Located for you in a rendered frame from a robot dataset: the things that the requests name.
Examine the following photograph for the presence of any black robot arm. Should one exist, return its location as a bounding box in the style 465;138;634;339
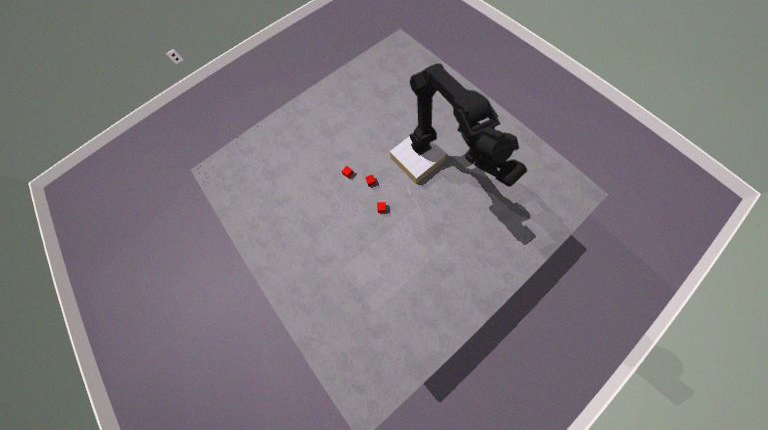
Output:
409;63;519;163

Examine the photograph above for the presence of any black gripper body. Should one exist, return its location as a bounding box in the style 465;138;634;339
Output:
465;148;527;187

